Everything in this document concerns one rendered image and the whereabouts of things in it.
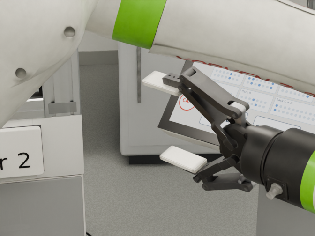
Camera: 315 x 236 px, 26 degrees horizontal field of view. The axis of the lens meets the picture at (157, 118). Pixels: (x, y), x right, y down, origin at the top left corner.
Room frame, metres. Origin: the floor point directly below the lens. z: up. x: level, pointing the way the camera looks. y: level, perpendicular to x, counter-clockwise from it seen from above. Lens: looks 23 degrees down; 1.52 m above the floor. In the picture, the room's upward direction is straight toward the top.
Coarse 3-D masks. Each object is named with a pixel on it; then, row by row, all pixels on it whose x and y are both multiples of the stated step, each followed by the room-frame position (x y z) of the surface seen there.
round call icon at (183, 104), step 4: (180, 96) 1.29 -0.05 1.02; (184, 96) 1.28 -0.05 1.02; (180, 100) 1.28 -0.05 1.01; (184, 100) 1.28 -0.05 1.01; (180, 104) 1.28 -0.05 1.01; (184, 104) 1.27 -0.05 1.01; (188, 104) 1.27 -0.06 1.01; (192, 104) 1.26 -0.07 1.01; (176, 108) 1.27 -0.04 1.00; (180, 108) 1.27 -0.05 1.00; (184, 108) 1.27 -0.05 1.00; (188, 108) 1.26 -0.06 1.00; (192, 108) 1.26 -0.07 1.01; (192, 112) 1.25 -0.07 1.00
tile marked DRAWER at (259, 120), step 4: (256, 116) 1.18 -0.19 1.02; (260, 116) 1.18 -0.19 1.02; (256, 120) 1.18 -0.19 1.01; (260, 120) 1.17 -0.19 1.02; (264, 120) 1.17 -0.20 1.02; (268, 120) 1.17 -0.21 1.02; (272, 120) 1.16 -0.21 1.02; (276, 120) 1.16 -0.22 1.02; (252, 124) 1.18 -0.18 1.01; (256, 124) 1.17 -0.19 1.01; (260, 124) 1.17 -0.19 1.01; (264, 124) 1.17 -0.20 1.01; (268, 124) 1.16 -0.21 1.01; (272, 124) 1.16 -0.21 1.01; (276, 124) 1.16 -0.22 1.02; (280, 124) 1.15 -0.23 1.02; (284, 124) 1.15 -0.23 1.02; (288, 124) 1.14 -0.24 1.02; (292, 124) 1.14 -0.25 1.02; (280, 128) 1.15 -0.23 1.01; (284, 128) 1.14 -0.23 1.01; (288, 128) 1.14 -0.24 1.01; (300, 128) 1.13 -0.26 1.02
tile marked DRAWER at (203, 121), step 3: (246, 114) 1.20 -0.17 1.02; (201, 117) 1.23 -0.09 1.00; (246, 117) 1.19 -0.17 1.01; (201, 120) 1.23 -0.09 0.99; (204, 120) 1.23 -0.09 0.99; (207, 120) 1.22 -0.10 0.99; (225, 120) 1.21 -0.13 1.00; (198, 123) 1.23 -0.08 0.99; (201, 123) 1.23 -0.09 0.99; (204, 123) 1.22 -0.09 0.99; (207, 123) 1.22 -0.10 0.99; (222, 123) 1.21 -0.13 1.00; (225, 123) 1.20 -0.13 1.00; (228, 123) 1.20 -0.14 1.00; (210, 126) 1.21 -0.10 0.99; (222, 126) 1.20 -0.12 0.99
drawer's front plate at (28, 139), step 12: (0, 132) 1.32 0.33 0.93; (12, 132) 1.32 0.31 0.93; (24, 132) 1.33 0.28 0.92; (36, 132) 1.33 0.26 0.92; (0, 144) 1.31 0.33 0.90; (12, 144) 1.32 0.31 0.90; (24, 144) 1.33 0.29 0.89; (36, 144) 1.33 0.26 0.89; (0, 156) 1.31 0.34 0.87; (12, 156) 1.32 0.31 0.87; (24, 156) 1.32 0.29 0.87; (36, 156) 1.33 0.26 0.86; (12, 168) 1.32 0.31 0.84; (24, 168) 1.32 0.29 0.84; (36, 168) 1.33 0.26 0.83
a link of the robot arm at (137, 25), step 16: (112, 0) 0.70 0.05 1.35; (128, 0) 0.70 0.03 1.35; (144, 0) 0.70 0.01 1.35; (160, 0) 0.70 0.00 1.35; (96, 16) 0.71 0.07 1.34; (112, 16) 0.71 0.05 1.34; (128, 16) 0.71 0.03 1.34; (144, 16) 0.70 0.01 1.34; (160, 16) 0.70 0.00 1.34; (96, 32) 0.73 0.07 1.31; (112, 32) 0.72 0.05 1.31; (128, 32) 0.71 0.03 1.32; (144, 32) 0.71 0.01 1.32
